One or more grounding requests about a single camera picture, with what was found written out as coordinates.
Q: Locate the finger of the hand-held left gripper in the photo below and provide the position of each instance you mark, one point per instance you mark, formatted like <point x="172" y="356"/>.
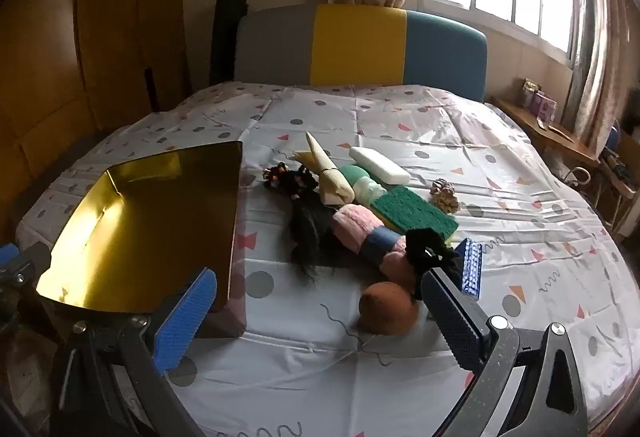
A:
<point x="27" y="262"/>

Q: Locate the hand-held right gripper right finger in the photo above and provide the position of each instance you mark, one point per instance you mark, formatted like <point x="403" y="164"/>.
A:
<point x="450" y="317"/>

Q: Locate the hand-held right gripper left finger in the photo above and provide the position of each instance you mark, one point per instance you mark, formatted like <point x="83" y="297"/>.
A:
<point x="187" y="322"/>

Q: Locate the black scrunchie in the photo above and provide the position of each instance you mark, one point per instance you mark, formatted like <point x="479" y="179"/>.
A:
<point x="430" y="252"/>

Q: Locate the gold cardboard box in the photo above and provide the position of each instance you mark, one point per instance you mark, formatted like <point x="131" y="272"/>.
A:
<point x="150" y="217"/>

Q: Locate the pink towel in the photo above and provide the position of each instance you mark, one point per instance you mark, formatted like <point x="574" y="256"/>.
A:
<point x="355" y="229"/>

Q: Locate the black beaded hair piece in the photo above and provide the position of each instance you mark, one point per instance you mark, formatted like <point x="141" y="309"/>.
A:
<point x="305" y="227"/>

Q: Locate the green silicone brush bottle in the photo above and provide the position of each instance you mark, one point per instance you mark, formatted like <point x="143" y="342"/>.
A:
<point x="362" y="182"/>

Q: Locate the white sponge block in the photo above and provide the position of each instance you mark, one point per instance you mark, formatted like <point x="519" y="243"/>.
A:
<point x="377" y="164"/>

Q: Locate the cream cloth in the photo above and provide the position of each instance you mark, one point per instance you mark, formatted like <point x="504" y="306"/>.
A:
<point x="325" y="172"/>

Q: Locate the green yellow scouring sponge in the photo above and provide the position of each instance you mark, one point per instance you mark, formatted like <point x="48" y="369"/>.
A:
<point x="415" y="212"/>

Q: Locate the wooden wardrobe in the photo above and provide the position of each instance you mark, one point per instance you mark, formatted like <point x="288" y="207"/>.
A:
<point x="50" y="67"/>

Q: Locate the patterned white bed sheet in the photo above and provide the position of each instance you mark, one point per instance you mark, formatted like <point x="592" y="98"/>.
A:
<point x="400" y="117"/>

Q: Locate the wooden side table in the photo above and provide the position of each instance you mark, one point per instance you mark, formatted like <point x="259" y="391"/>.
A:
<point x="550" y="134"/>

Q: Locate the small pink boxes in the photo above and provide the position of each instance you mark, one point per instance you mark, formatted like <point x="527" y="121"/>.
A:
<point x="539" y="99"/>

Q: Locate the grey yellow blue headboard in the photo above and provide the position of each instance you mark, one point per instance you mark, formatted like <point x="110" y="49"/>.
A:
<point x="357" y="47"/>

